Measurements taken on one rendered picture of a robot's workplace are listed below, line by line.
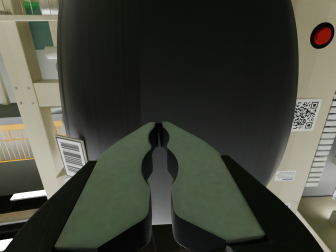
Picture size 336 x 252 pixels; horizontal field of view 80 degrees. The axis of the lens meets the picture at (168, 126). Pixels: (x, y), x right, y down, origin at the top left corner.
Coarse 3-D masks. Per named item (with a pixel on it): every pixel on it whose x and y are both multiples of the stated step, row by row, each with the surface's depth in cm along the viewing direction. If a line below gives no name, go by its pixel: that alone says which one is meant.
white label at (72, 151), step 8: (56, 136) 23; (64, 136) 23; (64, 144) 23; (72, 144) 23; (80, 144) 22; (64, 152) 24; (72, 152) 23; (80, 152) 23; (64, 160) 25; (72, 160) 24; (80, 160) 24; (64, 168) 25; (72, 168) 25
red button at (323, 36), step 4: (320, 28) 37; (324, 28) 37; (328, 28) 37; (316, 32) 38; (320, 32) 37; (324, 32) 37; (328, 32) 37; (316, 36) 38; (320, 36) 38; (324, 36) 38; (328, 36) 38; (316, 40) 38; (320, 40) 38; (324, 40) 38
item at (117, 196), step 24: (120, 144) 10; (144, 144) 10; (96, 168) 9; (120, 168) 9; (144, 168) 9; (96, 192) 8; (120, 192) 7; (144, 192) 7; (72, 216) 7; (96, 216) 7; (120, 216) 7; (144, 216) 7; (72, 240) 6; (96, 240) 6; (120, 240) 6; (144, 240) 7
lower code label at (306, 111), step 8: (296, 104) 43; (304, 104) 43; (312, 104) 43; (320, 104) 43; (296, 112) 44; (304, 112) 44; (312, 112) 44; (296, 120) 45; (304, 120) 45; (312, 120) 45; (296, 128) 45; (304, 128) 46; (312, 128) 46
